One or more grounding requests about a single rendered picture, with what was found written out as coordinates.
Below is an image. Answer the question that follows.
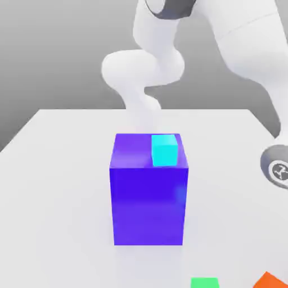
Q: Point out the small cyan cube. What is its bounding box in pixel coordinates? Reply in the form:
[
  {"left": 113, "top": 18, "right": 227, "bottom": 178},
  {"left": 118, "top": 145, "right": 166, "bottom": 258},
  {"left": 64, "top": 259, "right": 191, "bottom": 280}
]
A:
[{"left": 151, "top": 134, "right": 179, "bottom": 168}]

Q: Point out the small green cube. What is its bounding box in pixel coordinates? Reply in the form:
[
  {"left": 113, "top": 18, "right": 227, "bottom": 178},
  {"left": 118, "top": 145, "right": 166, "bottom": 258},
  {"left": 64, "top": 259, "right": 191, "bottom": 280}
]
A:
[{"left": 190, "top": 277, "right": 220, "bottom": 288}]

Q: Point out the large purple box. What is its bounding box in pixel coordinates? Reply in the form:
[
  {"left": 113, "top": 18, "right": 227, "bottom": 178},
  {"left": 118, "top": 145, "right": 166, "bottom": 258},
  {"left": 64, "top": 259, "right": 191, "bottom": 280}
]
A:
[{"left": 109, "top": 133, "right": 189, "bottom": 246}]

